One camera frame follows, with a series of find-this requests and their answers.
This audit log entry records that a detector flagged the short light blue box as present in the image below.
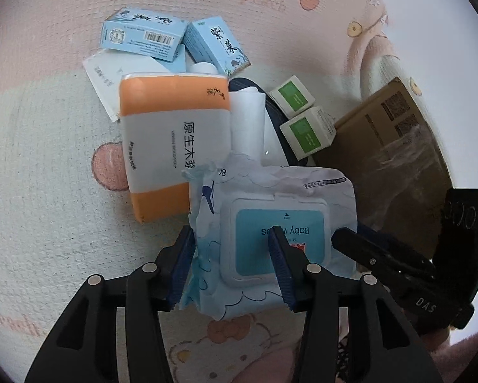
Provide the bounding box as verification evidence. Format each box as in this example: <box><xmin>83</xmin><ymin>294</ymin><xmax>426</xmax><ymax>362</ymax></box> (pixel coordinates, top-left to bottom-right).
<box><xmin>182</xmin><ymin>16</ymin><xmax>251</xmax><ymax>77</ymax></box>

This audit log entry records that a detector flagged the dark blue pouch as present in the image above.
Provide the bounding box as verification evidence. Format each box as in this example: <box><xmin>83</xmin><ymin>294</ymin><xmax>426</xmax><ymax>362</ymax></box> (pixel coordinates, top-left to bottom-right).
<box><xmin>228</xmin><ymin>77</ymin><xmax>319</xmax><ymax>166</ymax></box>

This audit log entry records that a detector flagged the white paper packet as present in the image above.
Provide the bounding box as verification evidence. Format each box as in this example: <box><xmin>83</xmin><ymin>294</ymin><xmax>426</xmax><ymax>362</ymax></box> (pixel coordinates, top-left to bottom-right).
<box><xmin>82</xmin><ymin>50</ymin><xmax>172</xmax><ymax>122</ymax></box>

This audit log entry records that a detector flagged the pink cartoon printed blanket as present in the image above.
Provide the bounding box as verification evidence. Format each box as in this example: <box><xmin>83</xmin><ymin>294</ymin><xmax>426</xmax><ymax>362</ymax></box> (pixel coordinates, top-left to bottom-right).
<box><xmin>0</xmin><ymin>0</ymin><xmax>478</xmax><ymax>383</ymax></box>

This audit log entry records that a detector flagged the orange and white tissue pack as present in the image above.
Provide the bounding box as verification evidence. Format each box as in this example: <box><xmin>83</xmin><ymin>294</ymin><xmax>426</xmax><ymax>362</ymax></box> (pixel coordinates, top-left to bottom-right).
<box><xmin>119</xmin><ymin>72</ymin><xmax>232</xmax><ymax>224</ymax></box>

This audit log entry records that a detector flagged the blue baby wipes pack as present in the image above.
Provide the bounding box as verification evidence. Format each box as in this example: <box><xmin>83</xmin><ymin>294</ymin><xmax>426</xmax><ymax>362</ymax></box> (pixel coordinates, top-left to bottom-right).
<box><xmin>179</xmin><ymin>152</ymin><xmax>359</xmax><ymax>322</ymax></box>

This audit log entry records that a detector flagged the white tissue roll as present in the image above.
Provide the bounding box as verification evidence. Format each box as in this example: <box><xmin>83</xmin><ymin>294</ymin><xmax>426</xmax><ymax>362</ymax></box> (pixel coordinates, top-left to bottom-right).
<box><xmin>228</xmin><ymin>88</ymin><xmax>288</xmax><ymax>164</ymax></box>

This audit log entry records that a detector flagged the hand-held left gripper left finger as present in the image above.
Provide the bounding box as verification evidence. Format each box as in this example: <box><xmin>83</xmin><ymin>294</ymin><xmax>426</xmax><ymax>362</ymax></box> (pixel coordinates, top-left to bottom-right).
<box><xmin>24</xmin><ymin>225</ymin><xmax>196</xmax><ymax>383</ymax></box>

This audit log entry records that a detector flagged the long light blue box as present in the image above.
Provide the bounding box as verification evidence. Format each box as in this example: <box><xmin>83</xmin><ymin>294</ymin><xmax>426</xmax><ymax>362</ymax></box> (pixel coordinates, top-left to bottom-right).
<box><xmin>99</xmin><ymin>8</ymin><xmax>188</xmax><ymax>62</ymax></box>

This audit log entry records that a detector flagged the green and white small box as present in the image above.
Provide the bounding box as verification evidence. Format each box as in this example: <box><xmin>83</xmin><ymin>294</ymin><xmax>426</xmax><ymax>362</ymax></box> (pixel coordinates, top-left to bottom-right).
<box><xmin>268</xmin><ymin>75</ymin><xmax>316</xmax><ymax>117</ymax></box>
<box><xmin>280</xmin><ymin>106</ymin><xmax>337</xmax><ymax>159</ymax></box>

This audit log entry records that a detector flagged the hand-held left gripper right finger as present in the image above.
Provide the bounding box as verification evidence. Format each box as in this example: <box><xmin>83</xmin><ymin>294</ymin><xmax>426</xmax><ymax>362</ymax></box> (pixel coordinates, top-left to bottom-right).
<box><xmin>268</xmin><ymin>225</ymin><xmax>443</xmax><ymax>383</ymax></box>

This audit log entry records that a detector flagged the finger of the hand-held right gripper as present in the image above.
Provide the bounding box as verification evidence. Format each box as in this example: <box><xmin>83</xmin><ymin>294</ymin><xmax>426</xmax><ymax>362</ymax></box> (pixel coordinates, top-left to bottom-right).
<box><xmin>332</xmin><ymin>225</ymin><xmax>435</xmax><ymax>288</ymax></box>

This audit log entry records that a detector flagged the brown cardboard box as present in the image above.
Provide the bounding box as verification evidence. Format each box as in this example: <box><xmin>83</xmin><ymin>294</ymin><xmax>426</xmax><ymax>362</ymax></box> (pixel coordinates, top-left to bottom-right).
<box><xmin>311</xmin><ymin>77</ymin><xmax>455</xmax><ymax>272</ymax></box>

